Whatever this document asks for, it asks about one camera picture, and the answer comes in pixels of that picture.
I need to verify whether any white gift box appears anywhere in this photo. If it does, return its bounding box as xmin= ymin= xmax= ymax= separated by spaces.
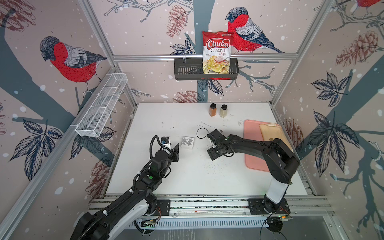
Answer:
xmin=181 ymin=136 xmax=195 ymax=150

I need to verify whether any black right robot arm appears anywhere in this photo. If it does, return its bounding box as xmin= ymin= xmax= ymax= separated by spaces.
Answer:
xmin=206 ymin=129 xmax=300 ymax=214

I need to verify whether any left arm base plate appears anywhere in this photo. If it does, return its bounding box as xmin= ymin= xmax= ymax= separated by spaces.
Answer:
xmin=129 ymin=199 xmax=171 ymax=217

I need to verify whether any white mesh wall shelf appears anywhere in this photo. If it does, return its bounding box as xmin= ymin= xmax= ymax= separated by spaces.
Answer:
xmin=75 ymin=73 xmax=128 ymax=138

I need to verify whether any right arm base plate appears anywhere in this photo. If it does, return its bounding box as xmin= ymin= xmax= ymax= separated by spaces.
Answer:
xmin=247 ymin=198 xmax=291 ymax=215

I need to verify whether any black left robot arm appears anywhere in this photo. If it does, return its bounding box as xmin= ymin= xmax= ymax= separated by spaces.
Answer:
xmin=70 ymin=135 xmax=180 ymax=240

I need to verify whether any orange spice jar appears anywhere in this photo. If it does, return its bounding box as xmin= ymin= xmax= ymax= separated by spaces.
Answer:
xmin=209 ymin=103 xmax=217 ymax=117

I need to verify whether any pink plastic tray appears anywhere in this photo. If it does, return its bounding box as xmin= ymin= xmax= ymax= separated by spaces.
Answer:
xmin=244 ymin=120 xmax=269 ymax=172

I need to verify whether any wooden cutting board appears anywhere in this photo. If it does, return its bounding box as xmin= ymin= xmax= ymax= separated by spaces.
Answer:
xmin=259 ymin=123 xmax=293 ymax=151

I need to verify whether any Chuba cassava chips bag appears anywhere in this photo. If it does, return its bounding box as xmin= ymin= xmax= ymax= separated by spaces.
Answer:
xmin=202 ymin=32 xmax=233 ymax=75

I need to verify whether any aluminium mounting rail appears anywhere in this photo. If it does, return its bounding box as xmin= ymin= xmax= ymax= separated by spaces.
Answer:
xmin=164 ymin=196 xmax=335 ymax=218

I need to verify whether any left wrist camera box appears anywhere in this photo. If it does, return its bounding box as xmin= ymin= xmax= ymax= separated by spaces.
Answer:
xmin=161 ymin=136 xmax=172 ymax=149

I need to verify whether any silver pearl necklace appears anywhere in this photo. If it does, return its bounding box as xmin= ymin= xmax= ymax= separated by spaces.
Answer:
xmin=200 ymin=120 xmax=223 ymax=133

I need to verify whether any beige spice jar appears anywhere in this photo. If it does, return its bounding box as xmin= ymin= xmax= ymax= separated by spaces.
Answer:
xmin=220 ymin=104 xmax=228 ymax=118

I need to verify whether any black wire wall basket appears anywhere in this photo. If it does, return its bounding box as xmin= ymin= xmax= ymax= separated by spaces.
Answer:
xmin=174 ymin=58 xmax=239 ymax=81

